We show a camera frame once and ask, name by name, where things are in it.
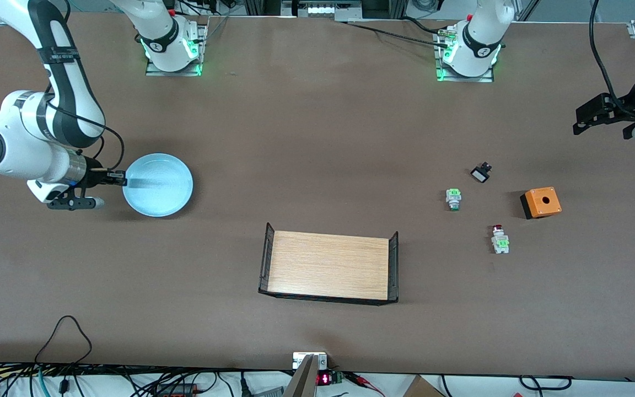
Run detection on light blue round plate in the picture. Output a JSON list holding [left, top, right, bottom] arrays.
[[122, 153, 193, 217]]

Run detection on red push button switch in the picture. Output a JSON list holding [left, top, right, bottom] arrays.
[[489, 224, 511, 255]]

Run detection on wooden tray black mesh sides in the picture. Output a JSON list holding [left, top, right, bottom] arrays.
[[257, 222, 400, 306]]

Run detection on grey metal beam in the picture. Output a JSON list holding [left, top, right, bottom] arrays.
[[283, 355, 318, 397]]

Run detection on red clip test leads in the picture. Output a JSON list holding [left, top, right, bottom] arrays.
[[345, 371, 387, 396]]

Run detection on brown cardboard piece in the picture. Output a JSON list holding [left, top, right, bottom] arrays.
[[403, 375, 446, 397]]

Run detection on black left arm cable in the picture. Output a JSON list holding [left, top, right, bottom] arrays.
[[589, 0, 624, 105]]

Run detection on orange button enclosure box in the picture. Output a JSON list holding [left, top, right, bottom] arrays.
[[519, 186, 563, 220]]

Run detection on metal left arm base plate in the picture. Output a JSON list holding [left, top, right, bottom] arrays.
[[436, 28, 496, 83]]

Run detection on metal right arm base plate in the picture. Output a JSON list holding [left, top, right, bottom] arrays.
[[146, 22, 208, 77]]

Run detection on black rectangular switch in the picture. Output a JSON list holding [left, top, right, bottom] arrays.
[[470, 162, 493, 184]]

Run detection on thin black looped cable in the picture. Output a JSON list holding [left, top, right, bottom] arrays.
[[34, 315, 93, 366]]

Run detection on tangled black cable bundle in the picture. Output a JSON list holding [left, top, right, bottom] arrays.
[[0, 361, 296, 397]]

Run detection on black cable to arm base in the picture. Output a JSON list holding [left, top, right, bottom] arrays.
[[345, 19, 453, 47]]

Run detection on silver metal bracket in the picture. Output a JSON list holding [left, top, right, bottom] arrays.
[[293, 352, 328, 370]]

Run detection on metal frame with lights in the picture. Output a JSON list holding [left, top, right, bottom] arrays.
[[282, 0, 363, 22]]

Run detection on black cable by cardboard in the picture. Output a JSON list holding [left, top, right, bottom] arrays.
[[519, 375, 573, 391]]

